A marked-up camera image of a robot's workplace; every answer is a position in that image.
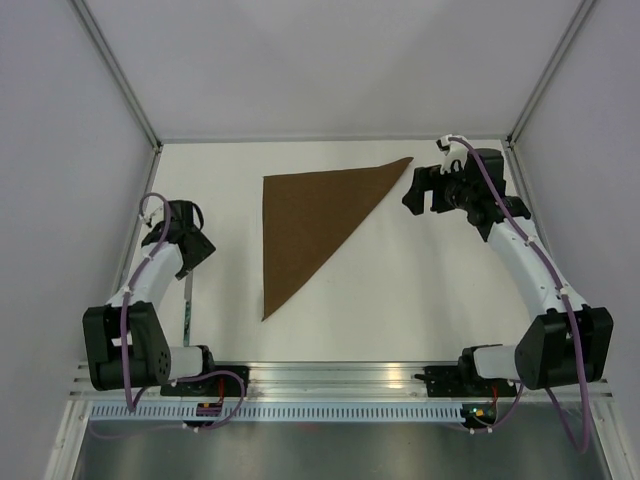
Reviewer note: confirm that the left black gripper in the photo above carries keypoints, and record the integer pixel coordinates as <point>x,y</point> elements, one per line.
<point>203,250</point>

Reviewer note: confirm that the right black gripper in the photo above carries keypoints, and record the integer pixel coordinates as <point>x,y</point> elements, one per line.
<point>428,179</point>

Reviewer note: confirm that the green handled table knife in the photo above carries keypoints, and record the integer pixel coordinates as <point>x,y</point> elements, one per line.
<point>188,291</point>

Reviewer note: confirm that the brown cloth napkin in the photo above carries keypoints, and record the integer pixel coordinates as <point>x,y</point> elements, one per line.
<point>307,217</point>

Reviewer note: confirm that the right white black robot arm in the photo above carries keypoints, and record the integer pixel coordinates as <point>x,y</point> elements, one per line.
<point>568,340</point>

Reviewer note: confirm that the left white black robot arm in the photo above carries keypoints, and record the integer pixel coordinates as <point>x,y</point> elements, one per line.
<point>124,340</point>

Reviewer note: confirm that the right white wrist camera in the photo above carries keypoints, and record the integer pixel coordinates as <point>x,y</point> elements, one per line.
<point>455,150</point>

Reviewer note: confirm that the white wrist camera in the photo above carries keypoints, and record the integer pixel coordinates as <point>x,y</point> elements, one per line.
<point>147,219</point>
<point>455,150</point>

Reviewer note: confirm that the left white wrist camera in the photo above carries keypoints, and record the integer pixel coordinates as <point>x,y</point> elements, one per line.
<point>147,219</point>

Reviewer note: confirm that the left aluminium side rail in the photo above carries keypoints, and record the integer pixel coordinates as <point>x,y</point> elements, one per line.
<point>134,223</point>

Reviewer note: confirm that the aluminium side rail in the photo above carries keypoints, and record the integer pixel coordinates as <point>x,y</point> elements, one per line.
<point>525,191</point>
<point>134,223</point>

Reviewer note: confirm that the right aluminium side rail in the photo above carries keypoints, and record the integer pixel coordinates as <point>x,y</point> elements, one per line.
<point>525,191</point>

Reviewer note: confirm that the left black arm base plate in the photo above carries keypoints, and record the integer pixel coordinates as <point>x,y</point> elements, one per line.
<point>224,384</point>

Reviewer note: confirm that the white slotted cable duct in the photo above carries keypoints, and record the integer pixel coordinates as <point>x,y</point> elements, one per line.
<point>305,412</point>

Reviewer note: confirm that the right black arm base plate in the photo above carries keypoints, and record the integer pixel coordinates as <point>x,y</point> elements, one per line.
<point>447,382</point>

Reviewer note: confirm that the aluminium front rail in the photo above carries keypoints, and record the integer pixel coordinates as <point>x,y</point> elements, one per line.
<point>318,381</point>

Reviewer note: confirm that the left aluminium frame post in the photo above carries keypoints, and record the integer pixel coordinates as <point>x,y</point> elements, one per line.
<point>98,39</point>

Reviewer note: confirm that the aluminium frame post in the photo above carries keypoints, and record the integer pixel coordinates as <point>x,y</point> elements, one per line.
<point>98,39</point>
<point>559,54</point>

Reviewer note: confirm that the right aluminium frame post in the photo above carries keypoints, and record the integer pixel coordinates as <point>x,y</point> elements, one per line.
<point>559,54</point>

